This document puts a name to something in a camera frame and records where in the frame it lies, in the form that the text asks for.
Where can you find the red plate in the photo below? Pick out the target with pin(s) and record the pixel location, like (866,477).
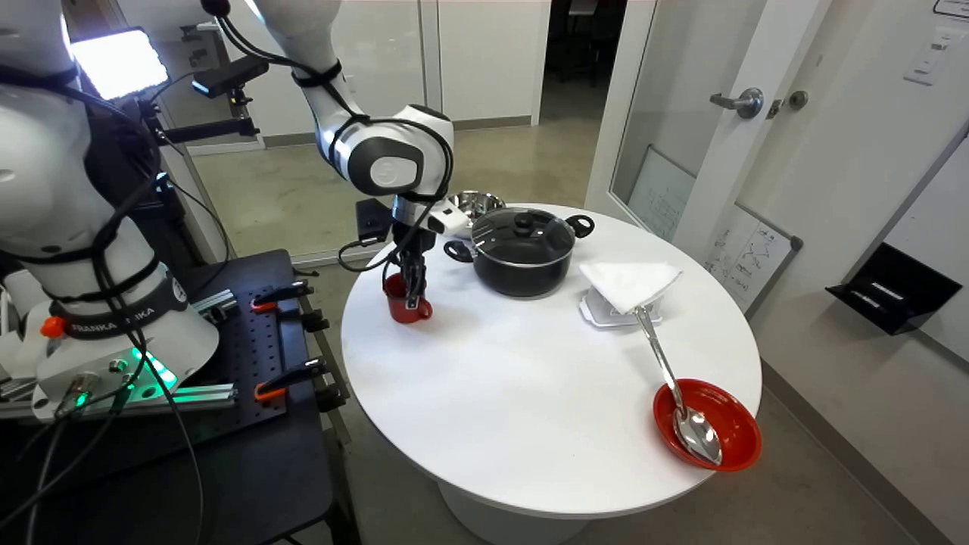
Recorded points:
(734,426)

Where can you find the white round table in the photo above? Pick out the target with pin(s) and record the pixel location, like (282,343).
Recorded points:
(522,405)

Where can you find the white door with handle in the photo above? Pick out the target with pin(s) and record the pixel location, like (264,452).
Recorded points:
(691,99)

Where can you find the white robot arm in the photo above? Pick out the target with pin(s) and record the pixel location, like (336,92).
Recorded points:
(407,157)

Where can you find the silver bowl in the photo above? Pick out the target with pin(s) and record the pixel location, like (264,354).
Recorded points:
(454,213)

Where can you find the black camera on mount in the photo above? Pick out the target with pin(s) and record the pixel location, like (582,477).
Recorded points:
(228,80)

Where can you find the black workbench cart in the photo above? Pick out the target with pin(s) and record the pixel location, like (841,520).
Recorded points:
(223,477)

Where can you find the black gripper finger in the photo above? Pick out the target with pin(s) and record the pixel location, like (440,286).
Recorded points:
(400,286)
(417,282)

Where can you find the black wall holder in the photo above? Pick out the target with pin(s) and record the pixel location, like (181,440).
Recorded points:
(895,292)

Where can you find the black cooking pot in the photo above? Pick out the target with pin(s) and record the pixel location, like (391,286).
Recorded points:
(520,279)

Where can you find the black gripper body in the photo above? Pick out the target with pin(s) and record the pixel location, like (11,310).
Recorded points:
(411,230)

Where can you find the white robot base torso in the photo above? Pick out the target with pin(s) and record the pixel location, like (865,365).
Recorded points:
(109,312)

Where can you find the glass pot lid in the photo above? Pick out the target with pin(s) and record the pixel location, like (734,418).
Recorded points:
(522,236)

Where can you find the white folded napkin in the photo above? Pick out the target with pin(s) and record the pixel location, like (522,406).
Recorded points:
(613,292)

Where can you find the silver spoon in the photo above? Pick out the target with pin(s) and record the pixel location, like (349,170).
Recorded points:
(688,426)

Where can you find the orange-red cup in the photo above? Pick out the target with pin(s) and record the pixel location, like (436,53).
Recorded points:
(405,312)

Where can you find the small whiteboard sign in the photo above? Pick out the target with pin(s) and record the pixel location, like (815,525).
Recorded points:
(750,257)

